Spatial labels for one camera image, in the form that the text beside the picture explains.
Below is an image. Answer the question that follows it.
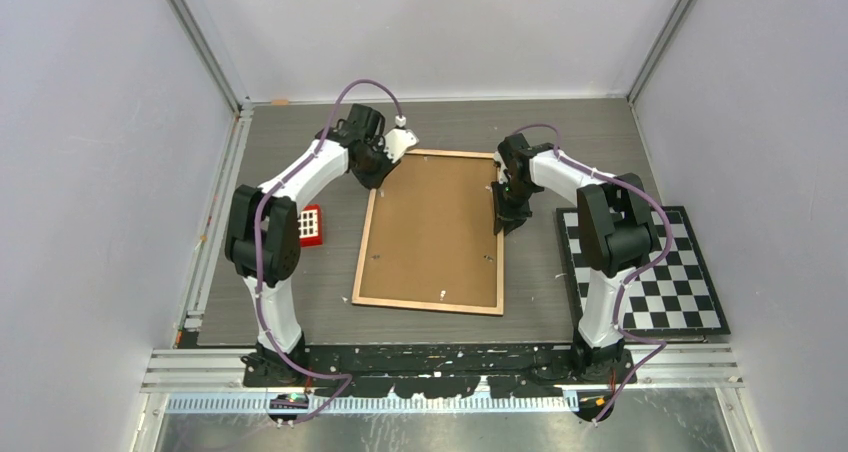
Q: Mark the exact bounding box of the black picture frame with photo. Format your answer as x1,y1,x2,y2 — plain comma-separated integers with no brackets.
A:
352,149,505,316

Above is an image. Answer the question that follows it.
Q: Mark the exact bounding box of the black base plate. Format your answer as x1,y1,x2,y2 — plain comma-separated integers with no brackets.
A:
242,342,637,401

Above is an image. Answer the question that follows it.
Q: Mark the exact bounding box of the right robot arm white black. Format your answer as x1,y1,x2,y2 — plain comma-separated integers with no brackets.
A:
491,132,662,383

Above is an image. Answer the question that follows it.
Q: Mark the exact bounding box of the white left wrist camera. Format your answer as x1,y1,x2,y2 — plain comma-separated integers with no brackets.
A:
384,115,419,164

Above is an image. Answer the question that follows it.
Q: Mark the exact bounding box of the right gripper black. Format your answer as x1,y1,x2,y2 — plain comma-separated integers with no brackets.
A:
491,179,537,235

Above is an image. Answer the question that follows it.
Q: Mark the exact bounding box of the black white checkerboard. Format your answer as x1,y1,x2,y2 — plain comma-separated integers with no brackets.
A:
555,205,731,336

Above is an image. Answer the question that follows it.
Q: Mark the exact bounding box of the red screw box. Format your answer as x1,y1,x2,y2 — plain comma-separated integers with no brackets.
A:
299,204,323,247

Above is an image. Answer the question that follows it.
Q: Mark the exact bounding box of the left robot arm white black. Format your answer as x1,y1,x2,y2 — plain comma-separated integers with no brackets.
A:
224,104,418,386

